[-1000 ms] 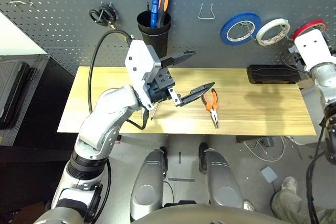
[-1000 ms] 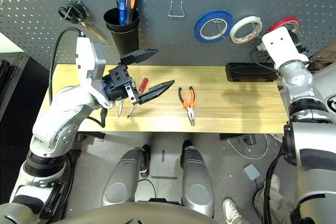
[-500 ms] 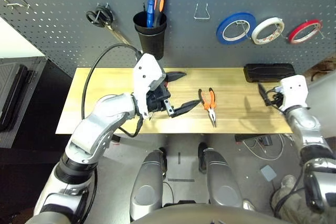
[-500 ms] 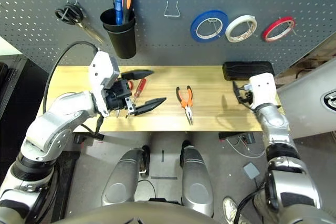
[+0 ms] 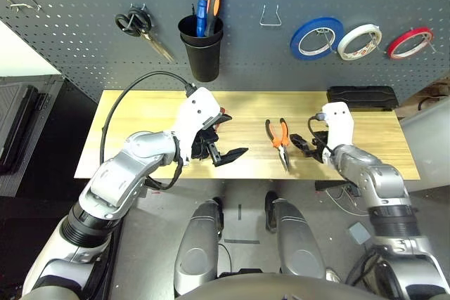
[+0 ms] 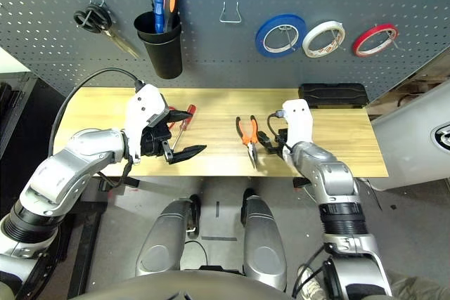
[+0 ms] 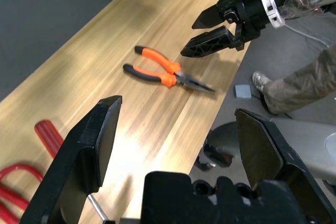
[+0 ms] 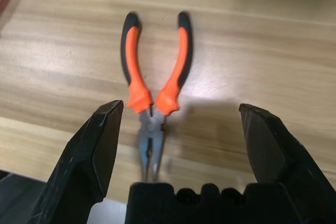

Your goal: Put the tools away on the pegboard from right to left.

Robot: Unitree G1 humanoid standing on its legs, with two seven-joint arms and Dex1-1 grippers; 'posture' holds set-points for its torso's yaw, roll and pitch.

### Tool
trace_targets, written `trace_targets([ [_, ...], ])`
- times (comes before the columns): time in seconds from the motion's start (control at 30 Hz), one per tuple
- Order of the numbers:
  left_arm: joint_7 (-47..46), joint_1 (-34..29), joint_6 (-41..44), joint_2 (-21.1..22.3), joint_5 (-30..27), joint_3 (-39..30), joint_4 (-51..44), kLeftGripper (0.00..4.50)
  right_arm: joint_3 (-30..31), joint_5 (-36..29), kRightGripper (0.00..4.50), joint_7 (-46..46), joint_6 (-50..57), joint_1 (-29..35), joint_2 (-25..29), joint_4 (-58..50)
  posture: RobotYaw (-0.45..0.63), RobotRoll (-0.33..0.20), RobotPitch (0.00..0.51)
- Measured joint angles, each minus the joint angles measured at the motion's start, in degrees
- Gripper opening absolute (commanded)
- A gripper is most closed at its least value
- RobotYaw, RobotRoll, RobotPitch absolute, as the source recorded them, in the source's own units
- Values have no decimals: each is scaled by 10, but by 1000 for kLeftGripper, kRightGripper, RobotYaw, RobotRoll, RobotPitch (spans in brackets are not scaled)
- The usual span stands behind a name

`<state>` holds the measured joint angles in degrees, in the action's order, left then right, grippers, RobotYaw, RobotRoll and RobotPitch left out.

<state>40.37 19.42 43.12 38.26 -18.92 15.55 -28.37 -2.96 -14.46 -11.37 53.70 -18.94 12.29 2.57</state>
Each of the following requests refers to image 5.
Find white tape roll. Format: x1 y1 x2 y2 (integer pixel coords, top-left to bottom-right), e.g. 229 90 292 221
337 24 383 61

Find white floor cable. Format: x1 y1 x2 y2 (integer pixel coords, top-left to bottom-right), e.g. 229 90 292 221
323 187 368 216

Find black right camera cable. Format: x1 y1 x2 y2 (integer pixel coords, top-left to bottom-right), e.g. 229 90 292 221
307 112 387 287

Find black hard case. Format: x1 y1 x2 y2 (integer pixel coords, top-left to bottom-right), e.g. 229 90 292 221
0 75 65 198

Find silver left robot leg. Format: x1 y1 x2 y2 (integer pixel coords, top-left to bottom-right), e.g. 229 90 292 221
174 198 224 296

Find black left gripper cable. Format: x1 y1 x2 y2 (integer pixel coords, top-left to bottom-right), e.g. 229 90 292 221
146 138 186 191

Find white rounded machine housing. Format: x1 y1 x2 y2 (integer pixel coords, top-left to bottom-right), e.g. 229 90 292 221
399 98 450 194

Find white sneaker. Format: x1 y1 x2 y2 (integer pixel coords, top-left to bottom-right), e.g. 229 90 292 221
325 267 342 284

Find silver robot leg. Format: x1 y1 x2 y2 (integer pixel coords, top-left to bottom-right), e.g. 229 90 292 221
265 190 326 280
174 198 224 296

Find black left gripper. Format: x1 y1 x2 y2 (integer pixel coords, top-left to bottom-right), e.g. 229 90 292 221
191 113 250 169

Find black handled scissors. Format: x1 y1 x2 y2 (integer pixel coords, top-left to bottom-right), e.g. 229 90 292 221
115 8 176 64

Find thin red tape roll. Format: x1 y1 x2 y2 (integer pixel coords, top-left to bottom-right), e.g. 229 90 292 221
387 27 435 61

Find blue handled screwdriver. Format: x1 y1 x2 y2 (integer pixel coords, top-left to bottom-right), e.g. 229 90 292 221
195 0 208 38

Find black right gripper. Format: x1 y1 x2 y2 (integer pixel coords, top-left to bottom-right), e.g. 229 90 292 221
290 129 333 164

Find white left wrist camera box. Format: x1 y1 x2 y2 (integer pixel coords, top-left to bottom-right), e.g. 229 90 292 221
171 86 224 148

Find blue tape roll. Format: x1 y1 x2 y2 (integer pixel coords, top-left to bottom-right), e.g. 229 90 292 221
290 17 345 61

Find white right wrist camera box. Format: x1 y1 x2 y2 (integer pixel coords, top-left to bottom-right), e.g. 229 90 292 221
321 101 354 150

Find orange black needle-nose pliers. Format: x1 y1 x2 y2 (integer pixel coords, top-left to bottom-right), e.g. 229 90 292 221
265 117 291 173

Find black tool case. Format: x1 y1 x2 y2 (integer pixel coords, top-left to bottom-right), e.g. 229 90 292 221
326 85 399 112

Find grey robot torso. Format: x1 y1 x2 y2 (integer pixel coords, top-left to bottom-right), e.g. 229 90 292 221
175 273 387 300

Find black plastic cup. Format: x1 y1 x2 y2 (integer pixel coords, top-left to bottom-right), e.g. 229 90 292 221
177 14 224 83

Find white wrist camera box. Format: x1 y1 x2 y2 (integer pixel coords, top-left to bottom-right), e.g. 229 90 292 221
321 101 354 150
171 86 224 148

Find silver right robot leg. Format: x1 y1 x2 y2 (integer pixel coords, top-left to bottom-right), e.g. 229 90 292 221
265 190 326 280

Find wire pliers holder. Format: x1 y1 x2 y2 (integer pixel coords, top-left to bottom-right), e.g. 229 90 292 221
259 4 283 27

